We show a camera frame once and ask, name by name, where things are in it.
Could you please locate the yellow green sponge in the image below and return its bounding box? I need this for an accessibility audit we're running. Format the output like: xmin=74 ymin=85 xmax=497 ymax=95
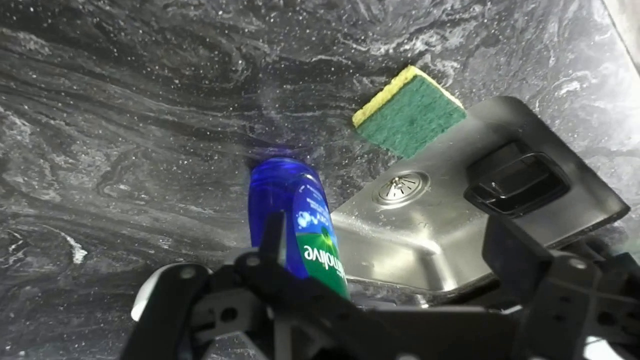
xmin=351 ymin=65 xmax=465 ymax=157

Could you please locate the sink drain strainer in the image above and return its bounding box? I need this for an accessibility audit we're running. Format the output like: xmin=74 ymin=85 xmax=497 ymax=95
xmin=376 ymin=171 xmax=429 ymax=205

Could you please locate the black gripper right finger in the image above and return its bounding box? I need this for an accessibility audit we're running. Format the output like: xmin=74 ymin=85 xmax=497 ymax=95
xmin=482 ymin=216 xmax=640 ymax=360

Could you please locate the blue dish soap bottle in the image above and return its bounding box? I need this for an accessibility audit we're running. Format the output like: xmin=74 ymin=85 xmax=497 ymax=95
xmin=248 ymin=157 xmax=347 ymax=298

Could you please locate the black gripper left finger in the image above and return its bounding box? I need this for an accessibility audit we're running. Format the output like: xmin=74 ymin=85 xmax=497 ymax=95
xmin=117 ymin=210 xmax=356 ymax=360

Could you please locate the stainless steel sink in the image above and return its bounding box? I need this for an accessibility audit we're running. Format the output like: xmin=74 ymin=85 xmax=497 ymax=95
xmin=331 ymin=95 xmax=630 ymax=298

